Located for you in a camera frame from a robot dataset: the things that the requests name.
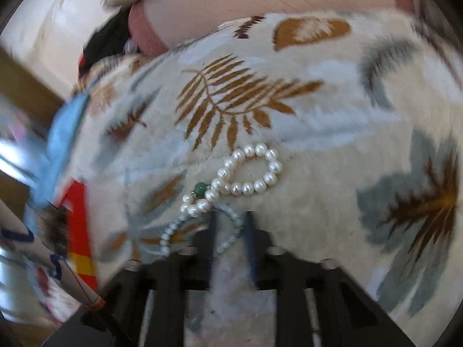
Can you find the white pearl bracelet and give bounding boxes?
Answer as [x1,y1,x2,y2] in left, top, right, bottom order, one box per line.
[179,143,284,219]

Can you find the grey organza scrunchie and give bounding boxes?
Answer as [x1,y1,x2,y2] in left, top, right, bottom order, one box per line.
[37,204,68,258]

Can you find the left forearm patterned sleeve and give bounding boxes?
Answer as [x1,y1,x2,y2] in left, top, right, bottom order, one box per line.
[1,201,105,311]

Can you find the leaf-patterned plush blanket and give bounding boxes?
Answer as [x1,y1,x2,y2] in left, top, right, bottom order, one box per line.
[67,11,462,346]

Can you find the red-rimmed white tray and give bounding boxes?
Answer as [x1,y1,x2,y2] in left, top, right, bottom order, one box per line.
[60,179,98,290]

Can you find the blue cloth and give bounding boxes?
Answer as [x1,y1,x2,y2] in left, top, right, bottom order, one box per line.
[23,92,89,234]

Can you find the black and red clothes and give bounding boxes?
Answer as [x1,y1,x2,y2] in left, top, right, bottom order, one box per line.
[78,8,140,78]

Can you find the wooden glass door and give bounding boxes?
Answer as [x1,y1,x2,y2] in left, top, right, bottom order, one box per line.
[1,49,63,218]

